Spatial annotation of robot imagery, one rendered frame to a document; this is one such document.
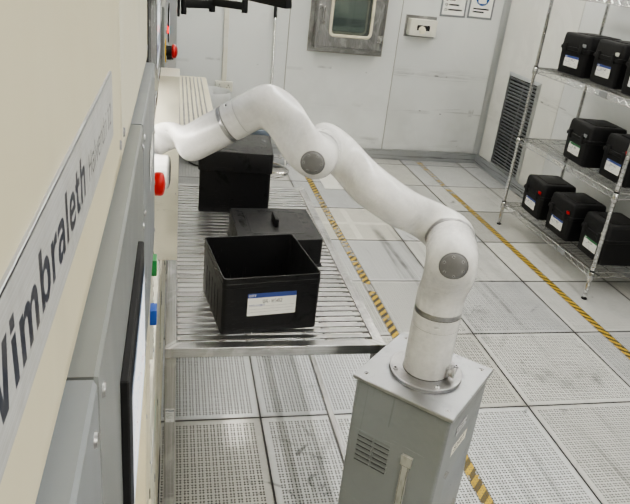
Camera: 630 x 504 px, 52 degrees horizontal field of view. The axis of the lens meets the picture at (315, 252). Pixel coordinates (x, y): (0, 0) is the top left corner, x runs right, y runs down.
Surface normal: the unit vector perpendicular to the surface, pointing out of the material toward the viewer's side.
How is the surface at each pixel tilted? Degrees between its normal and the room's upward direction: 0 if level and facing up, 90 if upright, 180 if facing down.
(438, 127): 90
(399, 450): 90
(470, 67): 90
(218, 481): 0
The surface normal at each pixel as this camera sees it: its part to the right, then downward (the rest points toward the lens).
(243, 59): 0.19, 0.43
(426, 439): -0.55, 0.29
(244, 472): 0.11, -0.91
